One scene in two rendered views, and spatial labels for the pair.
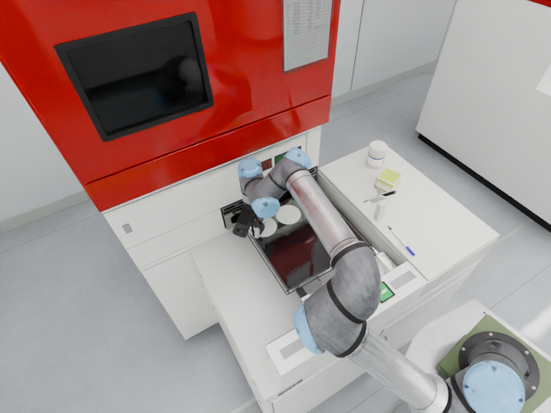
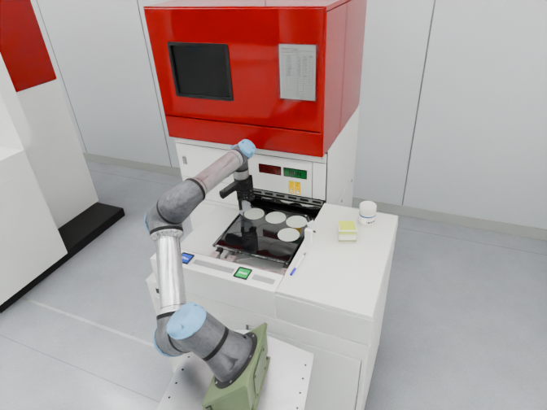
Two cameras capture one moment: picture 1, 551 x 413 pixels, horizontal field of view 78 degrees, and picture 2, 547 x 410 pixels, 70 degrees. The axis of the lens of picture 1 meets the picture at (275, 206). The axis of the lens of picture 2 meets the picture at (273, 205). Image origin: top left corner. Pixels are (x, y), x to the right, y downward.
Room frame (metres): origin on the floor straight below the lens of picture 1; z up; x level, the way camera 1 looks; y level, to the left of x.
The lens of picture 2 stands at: (-0.10, -1.28, 1.98)
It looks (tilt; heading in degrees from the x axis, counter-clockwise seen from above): 33 degrees down; 52
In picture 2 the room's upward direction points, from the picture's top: 3 degrees counter-clockwise
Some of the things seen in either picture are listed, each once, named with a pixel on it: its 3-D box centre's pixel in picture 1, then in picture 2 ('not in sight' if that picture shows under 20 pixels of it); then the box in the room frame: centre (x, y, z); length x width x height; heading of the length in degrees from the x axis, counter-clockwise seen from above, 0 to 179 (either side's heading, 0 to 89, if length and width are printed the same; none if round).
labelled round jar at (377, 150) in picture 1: (376, 154); (367, 214); (1.08, -0.43, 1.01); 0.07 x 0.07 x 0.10
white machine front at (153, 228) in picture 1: (228, 194); (248, 178); (0.89, 0.17, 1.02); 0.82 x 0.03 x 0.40; 118
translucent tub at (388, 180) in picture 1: (388, 181); (346, 232); (0.93, -0.45, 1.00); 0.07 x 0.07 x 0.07; 48
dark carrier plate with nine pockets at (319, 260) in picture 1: (302, 233); (266, 230); (0.78, -0.10, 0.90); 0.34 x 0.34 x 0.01; 28
